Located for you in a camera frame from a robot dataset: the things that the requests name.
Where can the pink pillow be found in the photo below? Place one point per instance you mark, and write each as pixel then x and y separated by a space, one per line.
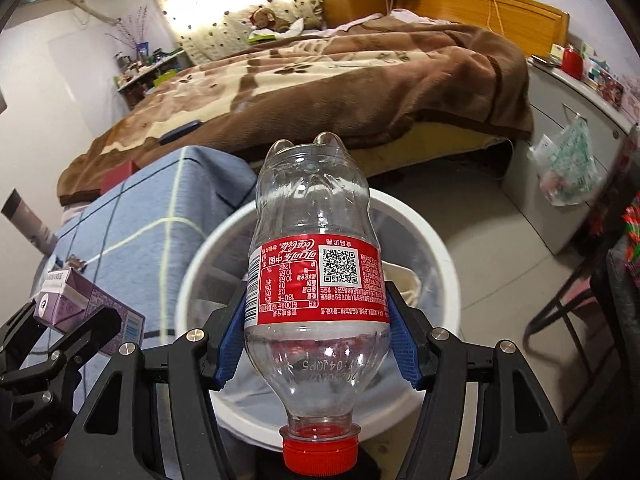
pixel 415 16

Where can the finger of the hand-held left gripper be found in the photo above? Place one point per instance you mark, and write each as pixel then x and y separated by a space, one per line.
pixel 82 340
pixel 17 330

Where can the purple drink carton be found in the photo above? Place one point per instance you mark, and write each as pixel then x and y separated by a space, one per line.
pixel 95 305

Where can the red jar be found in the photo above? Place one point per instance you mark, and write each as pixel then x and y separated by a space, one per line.
pixel 573 62

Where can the bed with brown blanket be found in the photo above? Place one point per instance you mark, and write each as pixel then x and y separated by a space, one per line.
pixel 325 90

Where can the dark blue phone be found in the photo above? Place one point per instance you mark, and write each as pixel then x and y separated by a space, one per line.
pixel 180 131

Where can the black metal chair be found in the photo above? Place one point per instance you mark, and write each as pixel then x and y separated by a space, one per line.
pixel 575 300

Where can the printed boxes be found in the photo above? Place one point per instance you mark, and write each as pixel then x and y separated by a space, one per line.
pixel 605 80

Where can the purple decorative branches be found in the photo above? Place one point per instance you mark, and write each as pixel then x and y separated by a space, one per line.
pixel 131 27

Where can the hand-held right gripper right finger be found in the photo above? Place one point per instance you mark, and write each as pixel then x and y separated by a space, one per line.
pixel 404 342

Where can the grey rolled tube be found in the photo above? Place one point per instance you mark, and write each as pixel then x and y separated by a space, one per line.
pixel 27 220

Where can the white plastic bin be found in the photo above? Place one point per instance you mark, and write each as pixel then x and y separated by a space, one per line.
pixel 430 240

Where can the hanging clear plastic bag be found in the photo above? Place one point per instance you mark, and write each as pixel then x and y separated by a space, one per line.
pixel 570 165

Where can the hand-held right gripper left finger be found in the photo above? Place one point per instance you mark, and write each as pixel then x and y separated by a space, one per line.
pixel 231 342

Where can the cluttered white shelf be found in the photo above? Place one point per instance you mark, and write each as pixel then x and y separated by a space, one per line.
pixel 145 77

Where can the wooden bed headboard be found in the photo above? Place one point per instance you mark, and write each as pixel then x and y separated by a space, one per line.
pixel 500 20

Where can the spotted window curtain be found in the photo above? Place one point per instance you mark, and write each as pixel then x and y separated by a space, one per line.
pixel 220 5

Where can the dark red box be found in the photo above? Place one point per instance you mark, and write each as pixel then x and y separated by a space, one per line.
pixel 119 176

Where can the grey cabinet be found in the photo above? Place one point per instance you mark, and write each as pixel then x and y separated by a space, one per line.
pixel 545 120

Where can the clear bottle red label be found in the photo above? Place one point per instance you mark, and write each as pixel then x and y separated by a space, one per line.
pixel 317 280

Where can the brown teddy bear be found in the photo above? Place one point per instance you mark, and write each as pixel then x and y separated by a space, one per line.
pixel 267 19

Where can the colourful striped cloth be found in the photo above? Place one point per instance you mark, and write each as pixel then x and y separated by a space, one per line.
pixel 632 240

